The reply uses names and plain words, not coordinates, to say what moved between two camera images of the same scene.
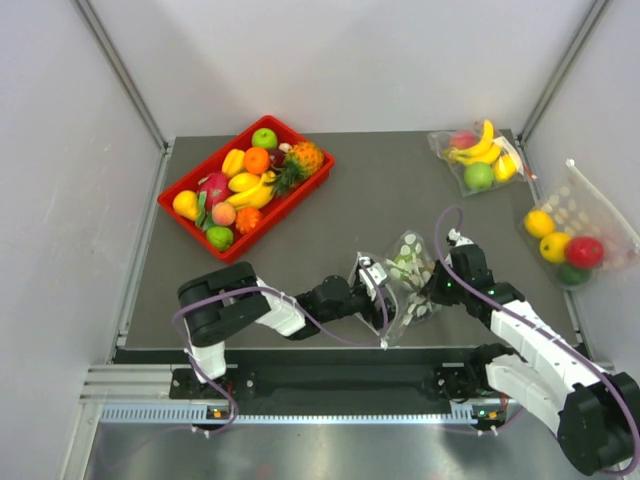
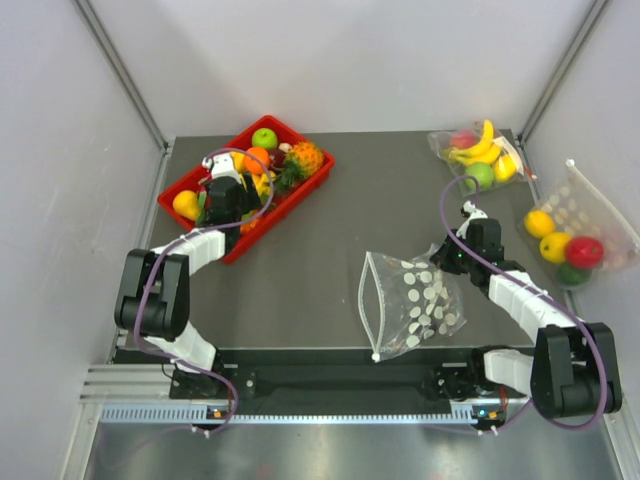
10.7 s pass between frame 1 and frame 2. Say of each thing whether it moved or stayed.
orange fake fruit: stayed
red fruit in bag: stayed
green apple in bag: stayed
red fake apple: stayed
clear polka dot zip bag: moved
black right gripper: moved
